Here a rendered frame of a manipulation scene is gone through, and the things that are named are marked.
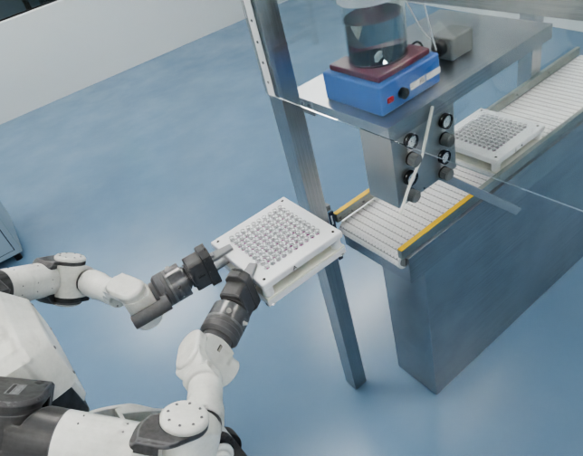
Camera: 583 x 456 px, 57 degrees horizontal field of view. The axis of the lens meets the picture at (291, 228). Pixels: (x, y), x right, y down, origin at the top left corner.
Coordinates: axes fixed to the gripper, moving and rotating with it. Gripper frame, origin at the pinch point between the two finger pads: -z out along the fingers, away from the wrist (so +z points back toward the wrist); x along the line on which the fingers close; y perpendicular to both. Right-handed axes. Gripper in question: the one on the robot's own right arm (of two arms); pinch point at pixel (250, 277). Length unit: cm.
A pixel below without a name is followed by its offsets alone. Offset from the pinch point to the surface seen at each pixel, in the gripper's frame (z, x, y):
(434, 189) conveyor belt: -63, 22, 31
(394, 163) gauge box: -27.4, -13.1, 30.4
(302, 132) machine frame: -42.2, -13.1, 2.2
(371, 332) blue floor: -66, 105, -2
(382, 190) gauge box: -29.7, -3.2, 25.8
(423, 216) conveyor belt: -49, 22, 30
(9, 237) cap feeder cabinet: -87, 83, -236
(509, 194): -70, 29, 53
